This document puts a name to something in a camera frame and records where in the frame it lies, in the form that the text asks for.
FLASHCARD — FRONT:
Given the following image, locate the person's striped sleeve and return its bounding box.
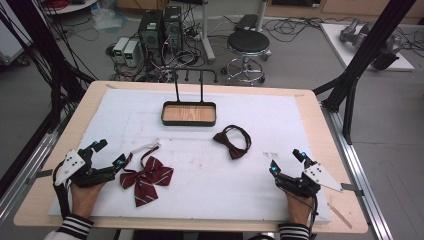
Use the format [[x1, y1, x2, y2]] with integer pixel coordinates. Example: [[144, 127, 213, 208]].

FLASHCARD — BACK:
[[44, 213, 96, 240], [277, 222, 312, 240]]

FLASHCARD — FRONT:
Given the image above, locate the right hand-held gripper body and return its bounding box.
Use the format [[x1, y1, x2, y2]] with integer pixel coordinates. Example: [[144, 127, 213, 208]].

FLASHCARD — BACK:
[[275, 161, 344, 200]]

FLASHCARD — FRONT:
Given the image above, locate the striped red bow tie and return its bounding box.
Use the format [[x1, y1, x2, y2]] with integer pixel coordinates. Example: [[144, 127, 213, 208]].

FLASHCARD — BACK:
[[119, 141, 175, 208]]

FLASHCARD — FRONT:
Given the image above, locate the black round stool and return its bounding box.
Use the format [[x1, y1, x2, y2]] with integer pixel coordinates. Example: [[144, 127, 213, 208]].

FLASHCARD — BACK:
[[220, 29, 273, 86]]

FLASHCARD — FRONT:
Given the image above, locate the clear plastic bag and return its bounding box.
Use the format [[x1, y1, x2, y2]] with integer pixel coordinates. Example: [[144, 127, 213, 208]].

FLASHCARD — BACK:
[[90, 3, 129, 32]]

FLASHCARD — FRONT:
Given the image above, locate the white floor board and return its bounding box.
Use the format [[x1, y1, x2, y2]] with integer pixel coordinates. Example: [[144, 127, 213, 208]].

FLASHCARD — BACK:
[[319, 21, 416, 73]]

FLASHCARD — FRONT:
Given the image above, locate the aluminium rail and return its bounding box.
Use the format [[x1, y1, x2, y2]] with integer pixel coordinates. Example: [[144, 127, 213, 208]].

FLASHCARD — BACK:
[[320, 99, 396, 240], [0, 109, 73, 226]]

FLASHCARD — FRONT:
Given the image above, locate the black rack with wooden tray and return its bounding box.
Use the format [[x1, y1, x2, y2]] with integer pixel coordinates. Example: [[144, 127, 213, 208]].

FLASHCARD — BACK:
[[161, 67, 219, 128]]

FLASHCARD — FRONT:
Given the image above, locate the dark red bow tie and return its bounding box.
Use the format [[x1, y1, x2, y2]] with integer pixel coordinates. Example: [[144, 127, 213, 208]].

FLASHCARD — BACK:
[[212, 124, 253, 161]]

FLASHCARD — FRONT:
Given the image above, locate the black computer tower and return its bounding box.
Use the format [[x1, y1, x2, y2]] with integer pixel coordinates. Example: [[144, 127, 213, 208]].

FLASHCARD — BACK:
[[162, 4, 184, 52], [137, 9, 165, 53]]

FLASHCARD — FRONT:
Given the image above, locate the white power supply unit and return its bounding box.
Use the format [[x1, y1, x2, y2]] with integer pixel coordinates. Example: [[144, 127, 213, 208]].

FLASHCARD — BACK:
[[122, 39, 140, 68], [112, 36, 130, 58]]

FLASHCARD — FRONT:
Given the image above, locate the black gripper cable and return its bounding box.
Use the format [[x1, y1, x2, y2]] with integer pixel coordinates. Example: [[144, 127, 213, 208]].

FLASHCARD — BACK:
[[52, 159, 73, 220], [307, 195, 319, 238]]

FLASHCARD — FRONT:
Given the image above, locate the white foam mat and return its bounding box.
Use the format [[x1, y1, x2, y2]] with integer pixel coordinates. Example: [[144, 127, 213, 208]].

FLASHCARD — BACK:
[[48, 87, 333, 225]]

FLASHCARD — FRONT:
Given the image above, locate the person's left hand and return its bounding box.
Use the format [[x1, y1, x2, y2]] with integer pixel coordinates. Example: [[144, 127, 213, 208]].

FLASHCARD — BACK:
[[69, 181, 106, 219]]

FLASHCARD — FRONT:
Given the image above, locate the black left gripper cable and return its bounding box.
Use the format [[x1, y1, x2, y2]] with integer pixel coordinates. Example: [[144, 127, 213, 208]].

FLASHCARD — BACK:
[[52, 159, 73, 220]]

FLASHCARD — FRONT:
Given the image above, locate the person's left striped sleeve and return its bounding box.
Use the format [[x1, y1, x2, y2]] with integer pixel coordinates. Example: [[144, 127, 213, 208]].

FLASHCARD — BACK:
[[44, 213, 96, 240]]

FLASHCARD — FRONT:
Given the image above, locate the thin wooden stick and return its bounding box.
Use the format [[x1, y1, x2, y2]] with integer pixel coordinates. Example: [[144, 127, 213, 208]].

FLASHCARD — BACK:
[[327, 201, 354, 230]]

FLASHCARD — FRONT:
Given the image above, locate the black metal frame stand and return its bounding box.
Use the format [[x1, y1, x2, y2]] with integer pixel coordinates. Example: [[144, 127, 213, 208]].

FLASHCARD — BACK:
[[0, 0, 98, 133], [312, 0, 418, 146]]

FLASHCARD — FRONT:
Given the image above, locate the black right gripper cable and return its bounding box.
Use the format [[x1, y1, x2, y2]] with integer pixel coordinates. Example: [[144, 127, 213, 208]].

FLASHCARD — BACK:
[[307, 195, 319, 238]]

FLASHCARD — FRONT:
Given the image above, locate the person's right hand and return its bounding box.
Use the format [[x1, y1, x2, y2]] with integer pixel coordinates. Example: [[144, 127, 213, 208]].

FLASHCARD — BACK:
[[283, 190, 315, 226]]

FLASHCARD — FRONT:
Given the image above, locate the flat black box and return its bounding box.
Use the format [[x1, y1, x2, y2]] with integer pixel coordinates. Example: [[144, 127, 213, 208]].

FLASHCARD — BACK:
[[234, 13, 260, 33]]

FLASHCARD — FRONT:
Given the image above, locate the person's right striped sleeve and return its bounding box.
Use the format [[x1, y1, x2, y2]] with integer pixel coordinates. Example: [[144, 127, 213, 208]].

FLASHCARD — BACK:
[[277, 222, 312, 240]]

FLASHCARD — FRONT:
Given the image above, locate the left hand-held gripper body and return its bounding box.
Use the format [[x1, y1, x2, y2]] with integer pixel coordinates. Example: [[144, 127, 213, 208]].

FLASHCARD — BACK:
[[53, 146, 118, 189]]

